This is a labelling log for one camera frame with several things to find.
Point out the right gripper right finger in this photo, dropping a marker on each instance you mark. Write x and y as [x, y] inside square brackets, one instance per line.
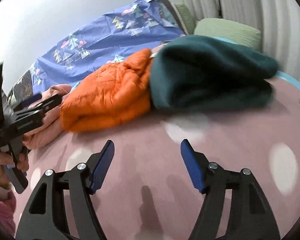
[251, 216]

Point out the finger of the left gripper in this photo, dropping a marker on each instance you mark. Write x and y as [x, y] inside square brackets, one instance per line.
[46, 105]
[27, 102]

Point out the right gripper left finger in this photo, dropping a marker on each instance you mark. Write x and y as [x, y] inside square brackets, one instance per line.
[44, 216]

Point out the orange puffer jacket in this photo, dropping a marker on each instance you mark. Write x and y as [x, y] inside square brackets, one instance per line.
[112, 95]

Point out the person's left hand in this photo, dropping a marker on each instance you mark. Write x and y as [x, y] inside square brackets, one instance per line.
[7, 160]

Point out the dark floral pillow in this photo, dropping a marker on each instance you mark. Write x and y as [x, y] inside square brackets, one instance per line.
[22, 90]

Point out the folded pink quilted garment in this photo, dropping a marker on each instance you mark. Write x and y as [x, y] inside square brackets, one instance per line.
[51, 127]

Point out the pink hoodie sleeve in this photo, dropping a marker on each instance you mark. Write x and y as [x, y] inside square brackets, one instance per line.
[7, 209]

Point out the mauve deer print bedsheet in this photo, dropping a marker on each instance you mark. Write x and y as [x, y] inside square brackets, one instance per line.
[147, 172]

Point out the blue tree print sheet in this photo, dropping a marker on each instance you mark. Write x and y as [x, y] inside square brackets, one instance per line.
[111, 38]

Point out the folded dark green garment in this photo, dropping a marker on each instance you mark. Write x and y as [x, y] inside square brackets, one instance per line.
[201, 73]

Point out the green headboard cushion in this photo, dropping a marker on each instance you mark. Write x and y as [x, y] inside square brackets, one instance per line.
[185, 17]

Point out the green pillow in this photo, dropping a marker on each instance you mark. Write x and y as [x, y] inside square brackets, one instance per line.
[230, 30]

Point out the grey pleated curtain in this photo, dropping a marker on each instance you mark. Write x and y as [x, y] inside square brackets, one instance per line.
[278, 21]

